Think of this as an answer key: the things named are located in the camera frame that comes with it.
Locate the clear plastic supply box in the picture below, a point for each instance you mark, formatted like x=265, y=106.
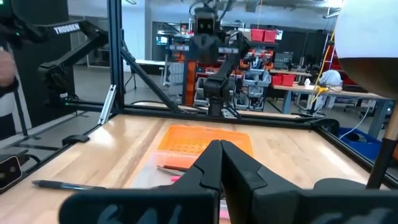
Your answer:
x=146, y=177

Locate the black table-level camera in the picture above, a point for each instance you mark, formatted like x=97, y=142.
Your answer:
x=9, y=172

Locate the wooden workbench grey legs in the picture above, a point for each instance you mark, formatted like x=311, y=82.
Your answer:
x=295, y=88

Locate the person's hand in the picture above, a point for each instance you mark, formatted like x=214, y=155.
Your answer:
x=4, y=68

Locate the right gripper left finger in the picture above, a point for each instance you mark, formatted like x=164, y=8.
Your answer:
x=186, y=202

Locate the black upright panel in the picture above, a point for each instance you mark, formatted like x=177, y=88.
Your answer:
x=31, y=93

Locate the large blue bin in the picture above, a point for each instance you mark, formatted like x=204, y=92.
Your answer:
x=363, y=146

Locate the black ballpoint pen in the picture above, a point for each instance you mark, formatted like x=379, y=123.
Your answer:
x=62, y=186

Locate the storage rack with bins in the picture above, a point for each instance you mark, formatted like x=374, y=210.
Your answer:
x=190, y=81

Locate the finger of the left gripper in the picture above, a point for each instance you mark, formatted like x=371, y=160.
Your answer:
x=197, y=49
x=211, y=49

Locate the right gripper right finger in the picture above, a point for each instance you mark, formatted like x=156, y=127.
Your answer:
x=280, y=205

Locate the orange perforated plastic basket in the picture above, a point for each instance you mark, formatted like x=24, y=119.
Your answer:
x=186, y=140

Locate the red storage bin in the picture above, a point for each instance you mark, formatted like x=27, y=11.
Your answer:
x=289, y=80
x=277, y=80
x=257, y=35
x=270, y=35

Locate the black aluminium table frame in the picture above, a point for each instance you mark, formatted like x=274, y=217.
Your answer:
x=115, y=62

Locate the silver aluminium bracket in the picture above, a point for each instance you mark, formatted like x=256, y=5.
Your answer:
x=107, y=104

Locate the white globe lamp black base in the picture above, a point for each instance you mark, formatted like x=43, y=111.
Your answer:
x=367, y=31

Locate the white rounded bag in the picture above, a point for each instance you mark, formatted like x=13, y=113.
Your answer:
x=331, y=77

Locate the black table clamp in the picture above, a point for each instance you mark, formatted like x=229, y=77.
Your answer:
x=75, y=140

